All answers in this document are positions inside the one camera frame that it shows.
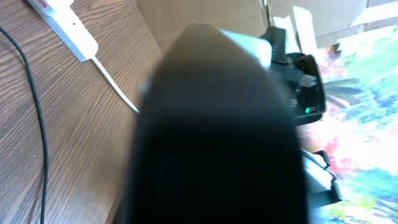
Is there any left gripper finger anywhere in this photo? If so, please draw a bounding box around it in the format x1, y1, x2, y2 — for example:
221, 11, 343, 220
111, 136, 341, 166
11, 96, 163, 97
119, 24, 310, 223

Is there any black USB charging cable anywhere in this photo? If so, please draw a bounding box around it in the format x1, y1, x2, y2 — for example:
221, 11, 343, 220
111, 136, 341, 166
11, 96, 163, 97
0, 26, 50, 224

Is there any teal Galaxy smartphone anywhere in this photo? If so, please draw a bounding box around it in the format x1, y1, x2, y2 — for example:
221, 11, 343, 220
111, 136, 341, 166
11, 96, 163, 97
220, 29, 272, 70

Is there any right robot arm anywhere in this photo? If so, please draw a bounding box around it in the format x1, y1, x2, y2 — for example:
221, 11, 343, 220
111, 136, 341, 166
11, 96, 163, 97
261, 26, 343, 207

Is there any white power strip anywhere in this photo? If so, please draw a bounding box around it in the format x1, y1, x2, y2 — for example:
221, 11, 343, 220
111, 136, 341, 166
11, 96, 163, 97
28, 0, 98, 62

